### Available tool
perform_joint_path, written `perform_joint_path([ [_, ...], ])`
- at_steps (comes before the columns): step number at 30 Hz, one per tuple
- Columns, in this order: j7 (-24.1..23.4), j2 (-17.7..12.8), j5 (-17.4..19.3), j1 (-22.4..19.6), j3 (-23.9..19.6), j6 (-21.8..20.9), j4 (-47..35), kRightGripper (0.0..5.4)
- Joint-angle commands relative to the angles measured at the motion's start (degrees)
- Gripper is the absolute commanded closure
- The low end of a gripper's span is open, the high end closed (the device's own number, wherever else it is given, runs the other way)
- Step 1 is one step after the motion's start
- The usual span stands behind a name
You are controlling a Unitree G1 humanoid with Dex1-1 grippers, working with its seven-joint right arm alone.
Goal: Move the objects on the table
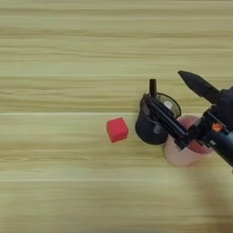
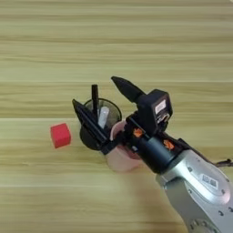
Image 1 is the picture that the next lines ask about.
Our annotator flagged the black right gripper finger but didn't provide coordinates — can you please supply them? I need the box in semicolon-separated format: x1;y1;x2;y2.
177;70;220;104

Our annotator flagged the pink plastic cup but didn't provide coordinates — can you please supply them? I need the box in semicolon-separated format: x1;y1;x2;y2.
163;114;213;167

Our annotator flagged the black mesh pen holder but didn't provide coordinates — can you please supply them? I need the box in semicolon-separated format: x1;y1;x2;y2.
135;92;182;146

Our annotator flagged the red foam cube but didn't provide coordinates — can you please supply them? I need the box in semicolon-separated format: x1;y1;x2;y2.
106;116;129;144

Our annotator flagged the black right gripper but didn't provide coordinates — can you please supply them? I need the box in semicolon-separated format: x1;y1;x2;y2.
142;94;233;167

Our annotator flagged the black marker pen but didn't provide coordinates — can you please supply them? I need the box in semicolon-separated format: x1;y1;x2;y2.
148;78;158;99

